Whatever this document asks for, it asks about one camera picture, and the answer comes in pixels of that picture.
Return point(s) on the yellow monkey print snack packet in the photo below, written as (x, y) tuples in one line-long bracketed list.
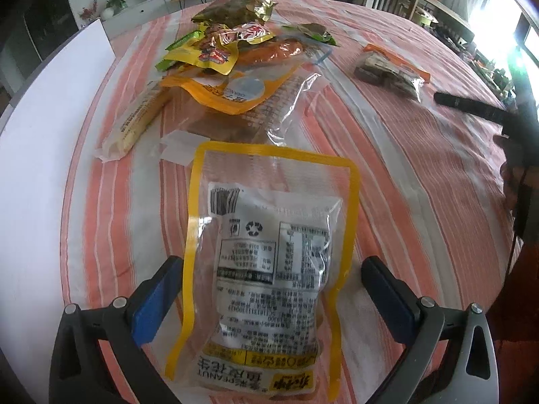
[(206, 57)]

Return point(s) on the white television cabinet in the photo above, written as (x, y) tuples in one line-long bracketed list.
[(151, 4)]

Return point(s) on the small dark green-edged packet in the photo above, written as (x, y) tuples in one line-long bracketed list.
[(313, 29)]

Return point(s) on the dark glass cabinet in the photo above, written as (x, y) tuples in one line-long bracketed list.
[(50, 12)]

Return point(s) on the yellow red chicken feet packet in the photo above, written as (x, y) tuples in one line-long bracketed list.
[(248, 33)]

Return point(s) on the small clear plastic wrapper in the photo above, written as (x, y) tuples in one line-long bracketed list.
[(181, 147)]

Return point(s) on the green plant with white vase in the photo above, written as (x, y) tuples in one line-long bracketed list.
[(118, 0)]

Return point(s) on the red flower plant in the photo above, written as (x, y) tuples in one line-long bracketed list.
[(88, 10)]

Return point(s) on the small green snack packet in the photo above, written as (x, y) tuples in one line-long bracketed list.
[(181, 42)]

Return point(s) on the long cream biscuit packet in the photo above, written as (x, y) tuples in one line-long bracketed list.
[(132, 124)]

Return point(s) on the person's right hand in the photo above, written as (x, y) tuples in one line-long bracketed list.
[(513, 181)]

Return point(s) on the gold bag of brown nuts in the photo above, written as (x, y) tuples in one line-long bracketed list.
[(231, 10)]

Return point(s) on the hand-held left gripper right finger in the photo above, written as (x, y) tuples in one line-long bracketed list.
[(387, 298)]

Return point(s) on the white cardboard box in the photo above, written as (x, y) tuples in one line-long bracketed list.
[(38, 155)]

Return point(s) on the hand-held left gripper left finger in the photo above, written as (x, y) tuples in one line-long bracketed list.
[(156, 298)]

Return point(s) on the clear packet of dark snacks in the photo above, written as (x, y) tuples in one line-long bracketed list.
[(387, 71)]

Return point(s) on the cluttered dining table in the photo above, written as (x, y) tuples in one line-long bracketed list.
[(450, 17)]

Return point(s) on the orange clear sausage packet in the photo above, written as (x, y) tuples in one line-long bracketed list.
[(269, 50)]

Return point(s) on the yellow-bordered clear peanut packet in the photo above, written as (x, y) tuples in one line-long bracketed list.
[(261, 219)]

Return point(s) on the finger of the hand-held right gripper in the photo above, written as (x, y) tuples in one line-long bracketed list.
[(471, 107)]

